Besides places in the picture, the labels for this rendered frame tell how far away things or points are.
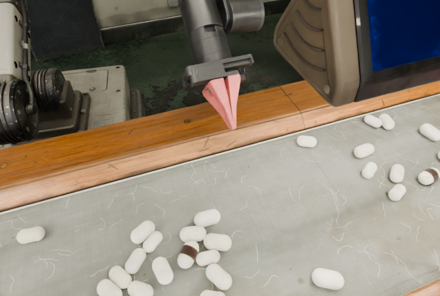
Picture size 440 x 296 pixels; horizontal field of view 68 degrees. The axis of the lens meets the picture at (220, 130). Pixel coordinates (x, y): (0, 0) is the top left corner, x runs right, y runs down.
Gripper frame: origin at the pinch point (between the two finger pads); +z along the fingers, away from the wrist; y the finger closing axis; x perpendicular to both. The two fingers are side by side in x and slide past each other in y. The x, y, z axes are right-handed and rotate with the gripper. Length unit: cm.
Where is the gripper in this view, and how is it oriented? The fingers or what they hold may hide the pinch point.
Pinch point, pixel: (232, 124)
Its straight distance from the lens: 49.4
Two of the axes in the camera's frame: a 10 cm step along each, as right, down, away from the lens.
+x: -2.2, 1.5, 9.6
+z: 2.7, 9.6, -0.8
